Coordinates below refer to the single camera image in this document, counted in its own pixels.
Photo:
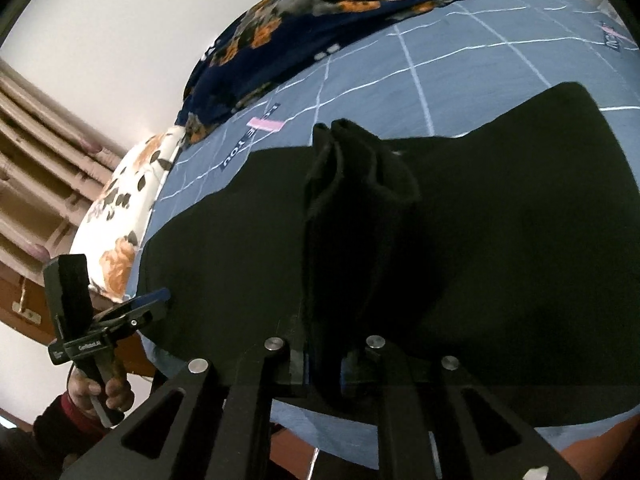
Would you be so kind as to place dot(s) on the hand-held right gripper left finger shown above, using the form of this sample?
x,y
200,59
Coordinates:
x,y
295,360

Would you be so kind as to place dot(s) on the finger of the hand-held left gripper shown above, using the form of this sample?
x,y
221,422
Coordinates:
x,y
137,322
135,302

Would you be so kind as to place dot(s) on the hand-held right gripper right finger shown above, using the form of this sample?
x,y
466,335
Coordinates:
x,y
357,365

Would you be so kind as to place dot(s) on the black pants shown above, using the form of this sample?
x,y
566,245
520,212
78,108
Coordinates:
x,y
500,235

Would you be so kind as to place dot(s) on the person's left forearm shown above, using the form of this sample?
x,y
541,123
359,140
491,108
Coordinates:
x,y
55,430

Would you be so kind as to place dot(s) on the person's left hand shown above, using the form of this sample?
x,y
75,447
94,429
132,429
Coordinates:
x,y
82,390

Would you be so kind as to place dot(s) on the metal latch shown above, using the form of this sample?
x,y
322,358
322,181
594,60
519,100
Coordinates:
x,y
25,307

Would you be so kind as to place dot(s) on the white floral pillow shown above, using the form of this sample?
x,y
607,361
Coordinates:
x,y
125,210

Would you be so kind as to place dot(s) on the beige floral curtain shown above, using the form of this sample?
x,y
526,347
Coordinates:
x,y
40,170

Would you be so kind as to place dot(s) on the navy dog-print blanket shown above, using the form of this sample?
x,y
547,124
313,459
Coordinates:
x,y
300,35

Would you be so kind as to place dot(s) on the blue checked bedsheet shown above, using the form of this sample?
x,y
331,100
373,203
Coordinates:
x,y
450,60

